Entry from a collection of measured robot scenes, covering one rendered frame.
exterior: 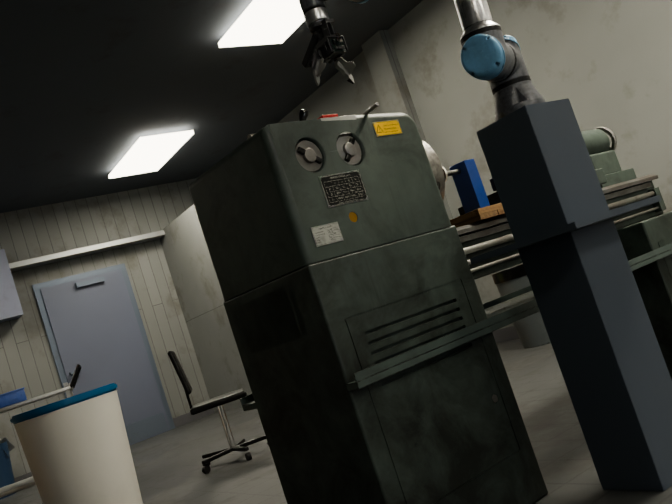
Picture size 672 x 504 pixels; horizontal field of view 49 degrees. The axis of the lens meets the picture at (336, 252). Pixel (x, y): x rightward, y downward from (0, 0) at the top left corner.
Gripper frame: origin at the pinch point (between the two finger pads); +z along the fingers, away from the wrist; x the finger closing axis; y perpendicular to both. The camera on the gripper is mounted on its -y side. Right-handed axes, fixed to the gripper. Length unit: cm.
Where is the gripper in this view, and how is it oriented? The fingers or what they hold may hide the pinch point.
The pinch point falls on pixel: (335, 86)
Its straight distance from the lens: 241.0
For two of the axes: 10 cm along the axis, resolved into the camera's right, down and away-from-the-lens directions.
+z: 3.1, 9.5, -0.8
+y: 5.8, -2.6, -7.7
